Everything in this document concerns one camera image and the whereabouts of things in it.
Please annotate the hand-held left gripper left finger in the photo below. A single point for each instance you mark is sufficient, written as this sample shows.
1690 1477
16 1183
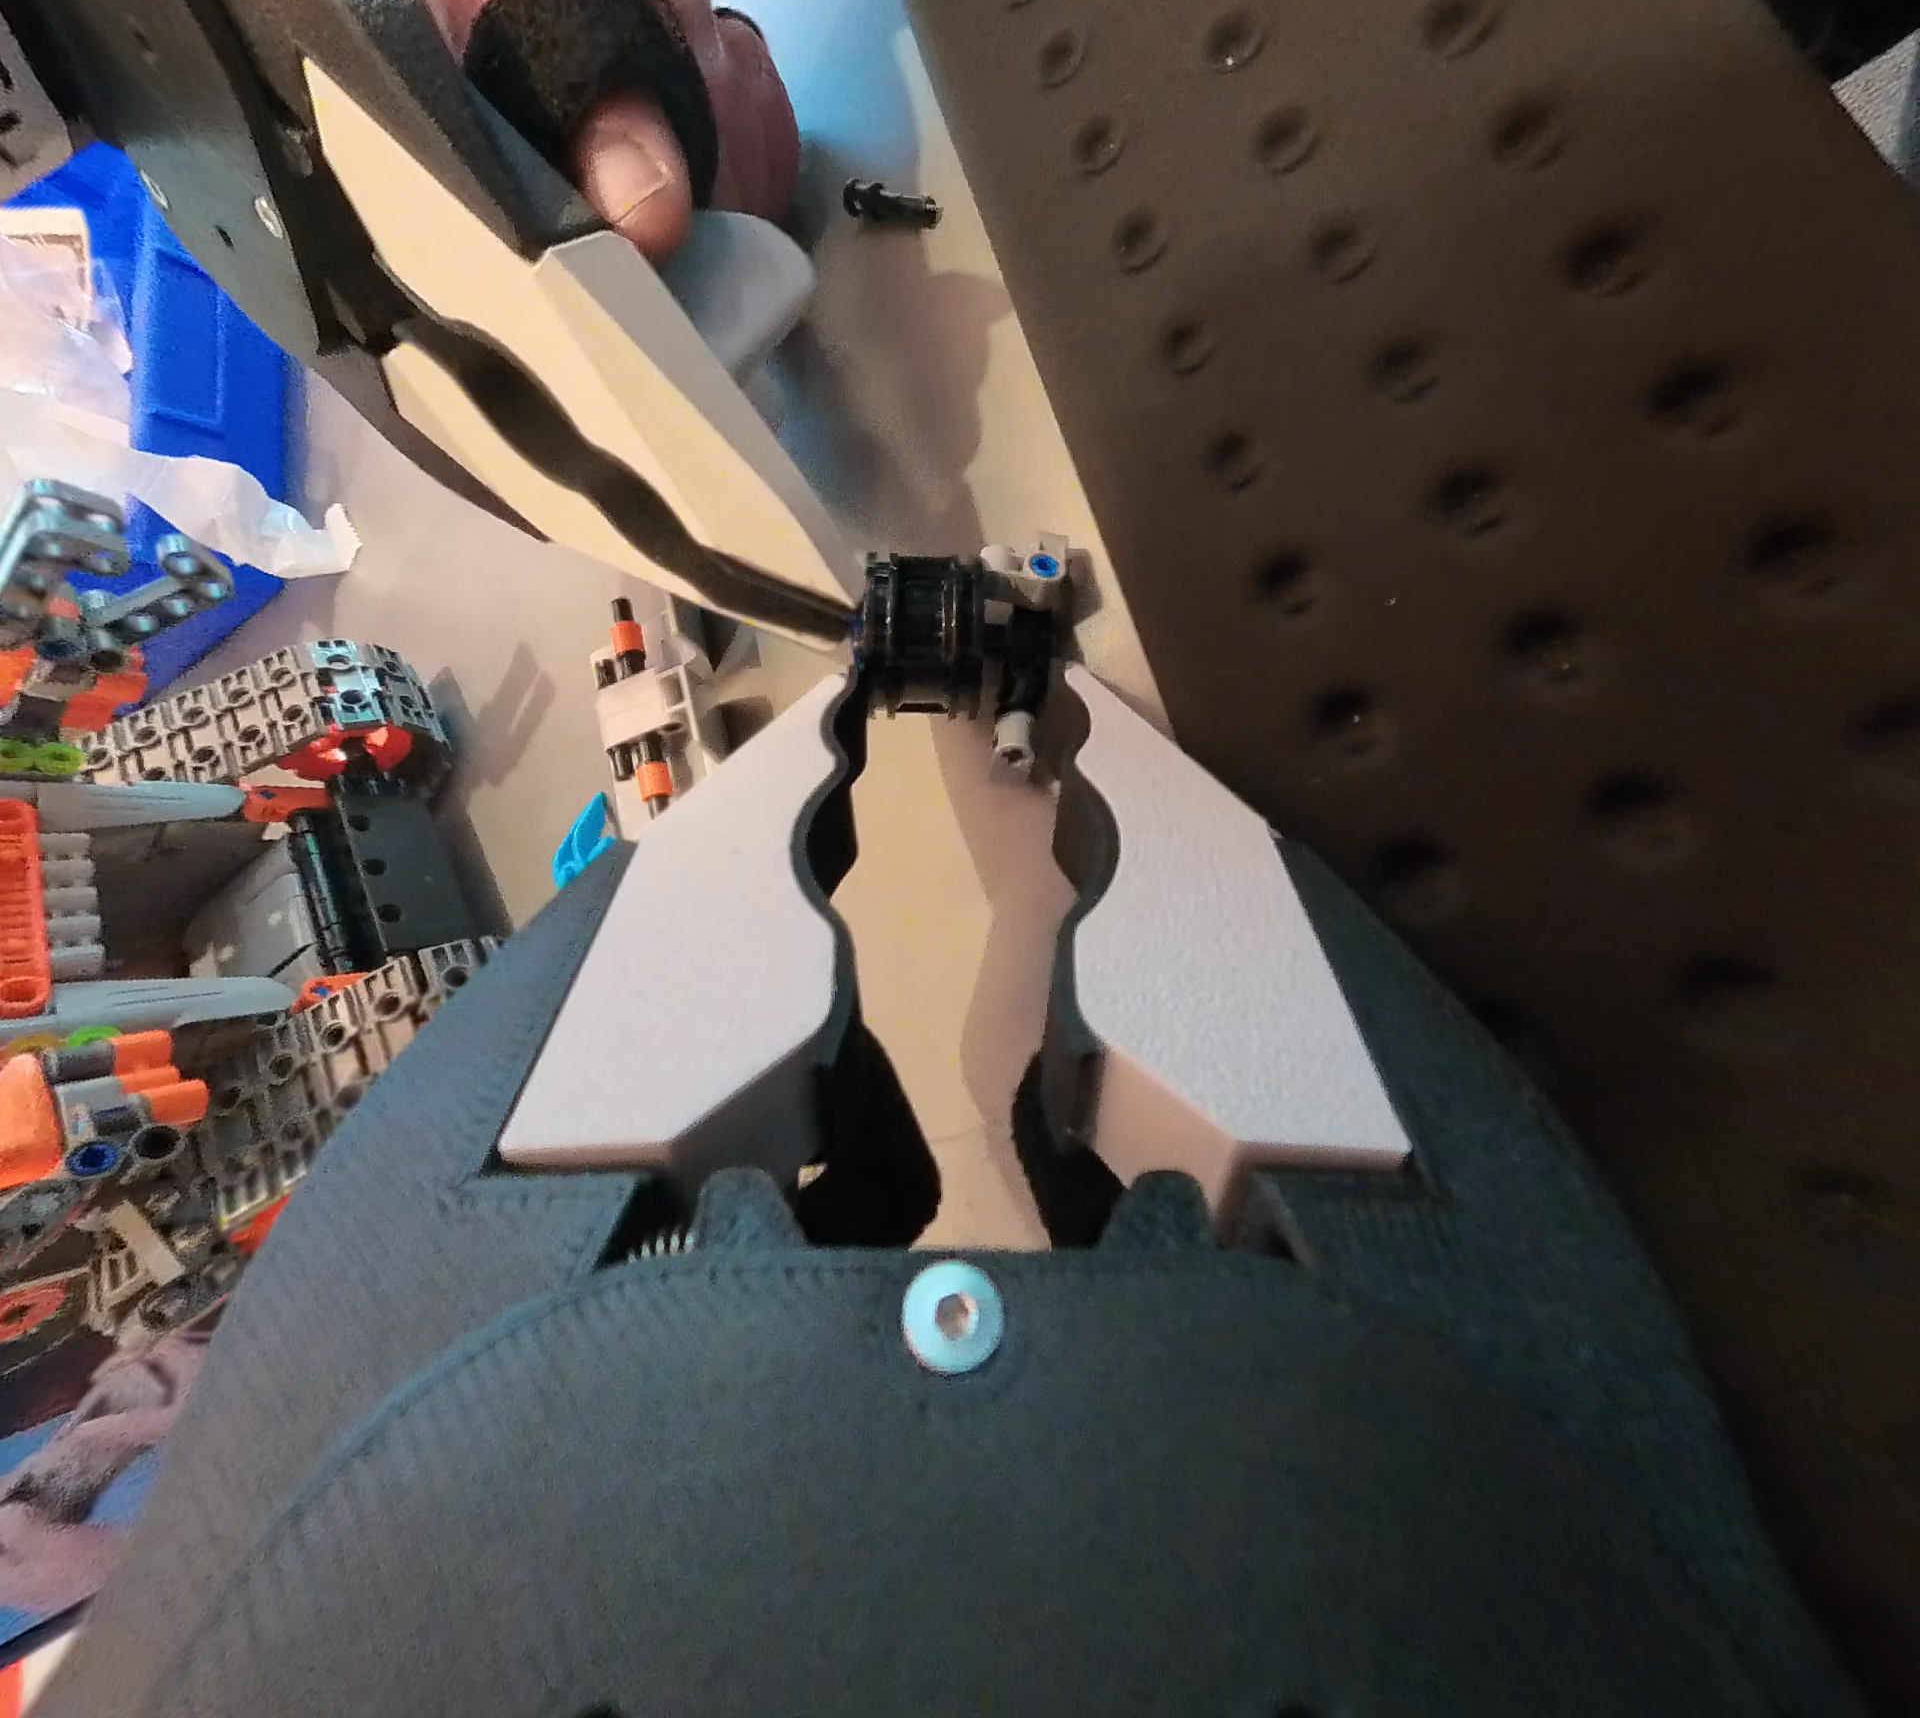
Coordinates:
690 997

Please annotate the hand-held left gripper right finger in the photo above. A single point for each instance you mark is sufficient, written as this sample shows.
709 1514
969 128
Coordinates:
1231 997

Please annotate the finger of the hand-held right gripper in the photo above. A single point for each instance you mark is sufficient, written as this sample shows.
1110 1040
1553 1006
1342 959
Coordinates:
660 398
512 458

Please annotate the silver cylinder connector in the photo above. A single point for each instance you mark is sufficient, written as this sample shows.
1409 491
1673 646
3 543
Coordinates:
1017 743

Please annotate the black toy wheel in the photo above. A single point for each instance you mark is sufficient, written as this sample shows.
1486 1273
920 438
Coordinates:
921 632

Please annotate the black angled connector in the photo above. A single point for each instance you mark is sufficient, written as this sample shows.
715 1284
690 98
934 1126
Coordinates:
1023 655

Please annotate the grey holed connector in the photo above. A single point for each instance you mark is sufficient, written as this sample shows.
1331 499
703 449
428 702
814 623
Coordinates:
1037 569

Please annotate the blue plastic tool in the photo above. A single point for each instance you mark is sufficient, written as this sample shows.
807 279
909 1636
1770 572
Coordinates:
582 847

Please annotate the white block with orange pins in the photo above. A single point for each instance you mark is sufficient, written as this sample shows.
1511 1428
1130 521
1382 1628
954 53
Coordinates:
645 713

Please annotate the blue storage bin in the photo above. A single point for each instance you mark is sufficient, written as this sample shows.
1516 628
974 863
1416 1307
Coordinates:
210 351

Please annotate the tracked toy robot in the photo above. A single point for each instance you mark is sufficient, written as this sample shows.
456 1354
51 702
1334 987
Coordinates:
148 922

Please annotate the black perforated panel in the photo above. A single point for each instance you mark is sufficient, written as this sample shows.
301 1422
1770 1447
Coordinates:
1424 471

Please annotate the blue robot kit box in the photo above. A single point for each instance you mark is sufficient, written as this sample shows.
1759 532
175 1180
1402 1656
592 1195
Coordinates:
76 1478

